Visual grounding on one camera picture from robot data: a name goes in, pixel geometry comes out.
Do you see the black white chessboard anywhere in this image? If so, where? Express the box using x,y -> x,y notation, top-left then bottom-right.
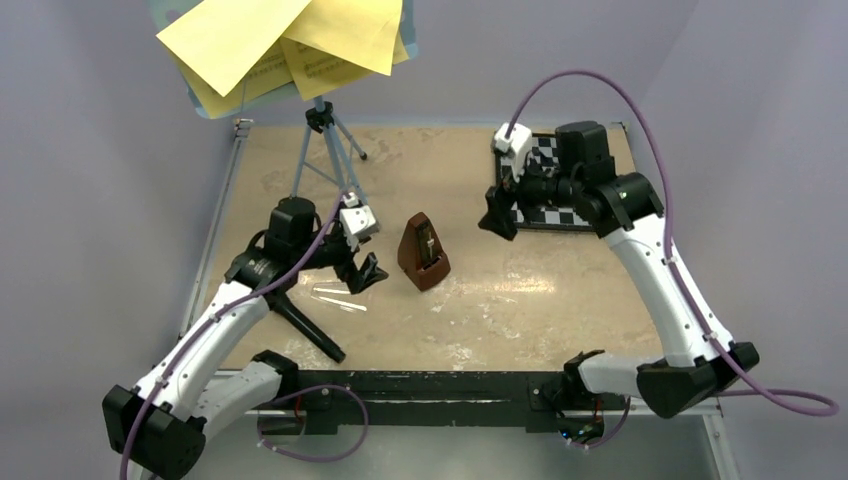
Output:
493,132 -> 593,232

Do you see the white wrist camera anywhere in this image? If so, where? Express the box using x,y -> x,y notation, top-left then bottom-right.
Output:
491,122 -> 533,170
338,192 -> 380,245

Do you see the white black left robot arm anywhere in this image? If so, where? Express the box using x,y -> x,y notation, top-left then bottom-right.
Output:
102,192 -> 386,479

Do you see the yellow sheet music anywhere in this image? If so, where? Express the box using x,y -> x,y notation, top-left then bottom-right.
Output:
283,0 -> 403,76
173,33 -> 411,121
157,0 -> 310,96

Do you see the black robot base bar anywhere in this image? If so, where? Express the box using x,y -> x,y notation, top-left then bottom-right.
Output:
260,370 -> 625,435

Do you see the yellow sheet music front right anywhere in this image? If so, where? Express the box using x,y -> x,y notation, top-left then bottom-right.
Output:
283,0 -> 403,76

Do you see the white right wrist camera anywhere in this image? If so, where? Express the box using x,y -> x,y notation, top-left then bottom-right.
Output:
491,122 -> 533,170

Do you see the yellow sheet music front left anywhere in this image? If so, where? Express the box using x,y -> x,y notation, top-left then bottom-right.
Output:
157,0 -> 310,96

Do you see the yellow sheet music back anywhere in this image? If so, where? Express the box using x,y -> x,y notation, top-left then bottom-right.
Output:
173,33 -> 411,121

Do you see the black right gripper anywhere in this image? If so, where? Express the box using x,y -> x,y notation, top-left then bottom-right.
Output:
477,145 -> 580,241

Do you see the light blue music stand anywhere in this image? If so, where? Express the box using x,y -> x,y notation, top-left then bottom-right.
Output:
146,0 -> 418,201

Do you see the aluminium frame rail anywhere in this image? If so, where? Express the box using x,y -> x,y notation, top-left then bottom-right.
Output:
119,117 -> 740,480

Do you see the black microphone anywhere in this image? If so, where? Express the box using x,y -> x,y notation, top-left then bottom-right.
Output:
269,295 -> 346,364

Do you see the brown wooden metronome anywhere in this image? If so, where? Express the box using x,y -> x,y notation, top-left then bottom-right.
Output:
397,212 -> 451,292

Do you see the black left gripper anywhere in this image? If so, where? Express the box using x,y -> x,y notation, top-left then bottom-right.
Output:
292,225 -> 387,293

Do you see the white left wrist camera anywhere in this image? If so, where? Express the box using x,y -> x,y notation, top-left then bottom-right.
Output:
338,192 -> 380,245

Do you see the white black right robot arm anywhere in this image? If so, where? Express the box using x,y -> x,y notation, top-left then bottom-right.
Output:
478,121 -> 760,419

